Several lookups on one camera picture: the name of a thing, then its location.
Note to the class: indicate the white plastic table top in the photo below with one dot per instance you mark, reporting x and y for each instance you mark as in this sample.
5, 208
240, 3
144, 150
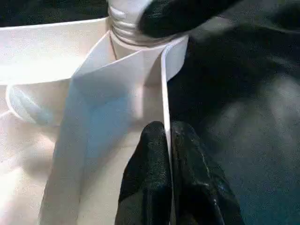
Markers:
47, 58

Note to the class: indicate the white plastic table leg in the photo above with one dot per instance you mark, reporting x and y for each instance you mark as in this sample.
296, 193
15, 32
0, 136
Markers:
124, 25

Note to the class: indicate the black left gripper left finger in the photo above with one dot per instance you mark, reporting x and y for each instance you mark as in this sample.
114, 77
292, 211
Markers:
147, 175

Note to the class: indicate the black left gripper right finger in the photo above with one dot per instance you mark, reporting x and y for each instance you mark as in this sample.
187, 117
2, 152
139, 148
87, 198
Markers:
199, 187

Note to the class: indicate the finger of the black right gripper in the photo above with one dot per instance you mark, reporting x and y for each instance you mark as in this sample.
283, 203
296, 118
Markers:
175, 18

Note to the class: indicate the black work mat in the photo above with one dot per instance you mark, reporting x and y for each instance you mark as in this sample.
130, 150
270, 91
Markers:
246, 93

